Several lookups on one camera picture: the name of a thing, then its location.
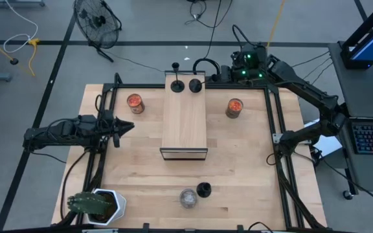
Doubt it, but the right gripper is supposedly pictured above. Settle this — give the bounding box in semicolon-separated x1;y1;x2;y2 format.
209;43;268;83

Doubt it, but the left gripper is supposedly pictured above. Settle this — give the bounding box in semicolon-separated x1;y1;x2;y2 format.
99;109;136;149

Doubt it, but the orange wax candle tin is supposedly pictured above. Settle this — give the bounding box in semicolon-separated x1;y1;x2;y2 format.
225;98;244;120
126;93;146;115

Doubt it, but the black candlestick holder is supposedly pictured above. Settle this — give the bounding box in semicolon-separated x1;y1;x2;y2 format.
196;181;212;199
170;61;186;94
188;77;213;94

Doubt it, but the white wax labelled candle tin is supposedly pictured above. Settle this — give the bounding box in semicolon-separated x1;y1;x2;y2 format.
179;188;198;210

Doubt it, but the white angular plant pot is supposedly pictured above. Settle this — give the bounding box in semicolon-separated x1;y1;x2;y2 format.
85;188;128;227

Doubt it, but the green cactus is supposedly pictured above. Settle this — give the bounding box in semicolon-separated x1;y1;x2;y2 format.
66;191;112;216

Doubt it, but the black floor fan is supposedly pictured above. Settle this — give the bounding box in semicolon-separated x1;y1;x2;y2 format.
72;0;123;63

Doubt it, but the white paper sheet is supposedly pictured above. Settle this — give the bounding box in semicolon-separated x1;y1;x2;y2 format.
304;120;343;159

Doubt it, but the grey computer desk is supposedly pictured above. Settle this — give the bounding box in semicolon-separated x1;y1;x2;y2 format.
328;41;373;194

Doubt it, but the backlit black keyboard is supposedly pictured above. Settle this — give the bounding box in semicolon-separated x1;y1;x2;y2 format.
350;122;373;156

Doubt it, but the black looped cable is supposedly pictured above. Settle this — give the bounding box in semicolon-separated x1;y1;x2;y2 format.
192;57;221;78

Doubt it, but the long black cable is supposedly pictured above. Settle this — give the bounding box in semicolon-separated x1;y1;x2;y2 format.
202;0;223;60

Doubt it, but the wooden riser shelf black frame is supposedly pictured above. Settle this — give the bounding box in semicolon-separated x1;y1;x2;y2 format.
159;70;209;162

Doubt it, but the black fan power cable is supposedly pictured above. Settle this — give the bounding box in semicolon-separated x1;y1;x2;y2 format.
104;50;166;72

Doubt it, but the tangled black cable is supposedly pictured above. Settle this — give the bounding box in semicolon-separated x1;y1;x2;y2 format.
185;0;234;29

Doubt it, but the yellow hanging strap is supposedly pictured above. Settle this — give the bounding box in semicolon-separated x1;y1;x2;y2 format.
266;0;287;49

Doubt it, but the thin black cable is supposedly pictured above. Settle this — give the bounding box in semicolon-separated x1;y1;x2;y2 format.
311;62;333;86
302;57;332;80
291;50;332;68
30;151;67;164

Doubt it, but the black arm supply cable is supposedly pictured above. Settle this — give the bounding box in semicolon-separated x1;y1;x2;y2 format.
60;150;89;221

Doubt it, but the yellow extension cord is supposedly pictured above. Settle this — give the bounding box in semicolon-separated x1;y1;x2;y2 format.
27;38;41;78

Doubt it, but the yellow strap with black puck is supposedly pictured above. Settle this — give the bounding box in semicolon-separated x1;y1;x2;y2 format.
0;29;36;78

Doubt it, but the white cable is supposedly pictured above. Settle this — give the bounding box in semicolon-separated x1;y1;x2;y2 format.
3;0;40;54

